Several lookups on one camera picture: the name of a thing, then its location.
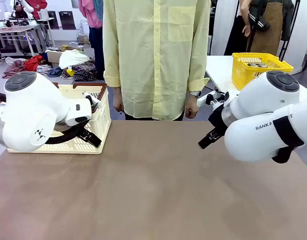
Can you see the patterned reddish cloth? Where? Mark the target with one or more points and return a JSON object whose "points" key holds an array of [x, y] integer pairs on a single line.
{"points": [[14, 68]]}

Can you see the black white-striped jacket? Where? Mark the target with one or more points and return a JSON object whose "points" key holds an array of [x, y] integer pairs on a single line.
{"points": [[258, 17]]}

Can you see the open cardboard box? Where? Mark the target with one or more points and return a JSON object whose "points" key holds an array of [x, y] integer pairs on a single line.
{"points": [[52, 57]]}

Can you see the person in yellow shirt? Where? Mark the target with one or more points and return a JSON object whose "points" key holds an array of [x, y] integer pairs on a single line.
{"points": [[153, 62]]}

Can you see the grey background work table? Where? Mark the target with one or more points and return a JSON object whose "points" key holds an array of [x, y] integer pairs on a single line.
{"points": [[16, 28]]}

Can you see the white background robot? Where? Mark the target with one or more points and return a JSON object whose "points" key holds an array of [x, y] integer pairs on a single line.
{"points": [[3, 7]]}

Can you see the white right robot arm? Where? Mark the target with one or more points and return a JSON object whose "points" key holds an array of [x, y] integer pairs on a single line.
{"points": [[258, 100]]}

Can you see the blue cloth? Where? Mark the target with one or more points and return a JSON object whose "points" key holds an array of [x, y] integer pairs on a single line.
{"points": [[54, 72]]}

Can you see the yellow small cloth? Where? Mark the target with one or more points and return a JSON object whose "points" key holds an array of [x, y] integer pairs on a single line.
{"points": [[70, 72]]}

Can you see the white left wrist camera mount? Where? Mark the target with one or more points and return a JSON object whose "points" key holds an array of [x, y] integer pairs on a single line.
{"points": [[90, 97]]}

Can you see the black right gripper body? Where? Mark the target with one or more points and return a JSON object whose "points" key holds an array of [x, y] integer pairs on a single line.
{"points": [[217, 118]]}

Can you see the black wall panel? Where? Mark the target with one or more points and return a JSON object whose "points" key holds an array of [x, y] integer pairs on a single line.
{"points": [[67, 20], [53, 20]]}

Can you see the brown apron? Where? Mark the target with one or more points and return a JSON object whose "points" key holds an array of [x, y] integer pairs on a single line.
{"points": [[266, 32]]}

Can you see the yellow plastic basket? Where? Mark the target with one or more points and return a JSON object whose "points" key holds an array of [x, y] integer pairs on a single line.
{"points": [[243, 72]]}

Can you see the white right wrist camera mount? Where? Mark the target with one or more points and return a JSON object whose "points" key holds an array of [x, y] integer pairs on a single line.
{"points": [[202, 101]]}

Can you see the bystander's bare hand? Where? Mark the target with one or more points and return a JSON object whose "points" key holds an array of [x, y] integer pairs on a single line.
{"points": [[246, 30]]}

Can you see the person in red top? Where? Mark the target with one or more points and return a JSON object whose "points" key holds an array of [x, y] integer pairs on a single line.
{"points": [[39, 6]]}

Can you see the white side table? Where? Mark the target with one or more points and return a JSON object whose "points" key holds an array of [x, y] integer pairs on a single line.
{"points": [[218, 70]]}

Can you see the person's left hand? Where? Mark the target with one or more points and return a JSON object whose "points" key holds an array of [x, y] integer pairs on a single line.
{"points": [[192, 107]]}

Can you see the dark patterned clothes pile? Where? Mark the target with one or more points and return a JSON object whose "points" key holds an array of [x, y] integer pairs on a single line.
{"points": [[84, 71]]}

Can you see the bystander in black dress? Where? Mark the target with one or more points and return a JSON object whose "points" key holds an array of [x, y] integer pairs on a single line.
{"points": [[234, 37]]}

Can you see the silver wristwatch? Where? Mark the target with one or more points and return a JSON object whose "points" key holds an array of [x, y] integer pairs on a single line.
{"points": [[195, 94]]}

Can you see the black metal rack stand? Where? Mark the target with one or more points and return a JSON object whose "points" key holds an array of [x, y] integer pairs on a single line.
{"points": [[287, 42]]}

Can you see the cream plastic shopping basket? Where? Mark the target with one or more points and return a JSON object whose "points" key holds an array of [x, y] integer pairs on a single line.
{"points": [[103, 122]]}

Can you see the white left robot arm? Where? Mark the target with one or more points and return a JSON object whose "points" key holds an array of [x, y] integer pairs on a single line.
{"points": [[31, 105]]}

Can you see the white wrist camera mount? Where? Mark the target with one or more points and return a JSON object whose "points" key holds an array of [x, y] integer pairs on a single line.
{"points": [[202, 101], [90, 97]]}

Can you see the person's right forearm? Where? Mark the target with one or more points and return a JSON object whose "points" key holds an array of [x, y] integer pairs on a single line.
{"points": [[117, 92]]}

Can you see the person's right hand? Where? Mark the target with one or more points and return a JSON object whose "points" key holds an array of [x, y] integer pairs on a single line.
{"points": [[118, 105]]}

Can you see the person in pink top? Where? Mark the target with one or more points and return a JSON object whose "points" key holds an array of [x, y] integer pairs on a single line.
{"points": [[89, 15]]}

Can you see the red cloth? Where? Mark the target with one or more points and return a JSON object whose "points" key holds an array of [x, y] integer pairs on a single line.
{"points": [[33, 63]]}

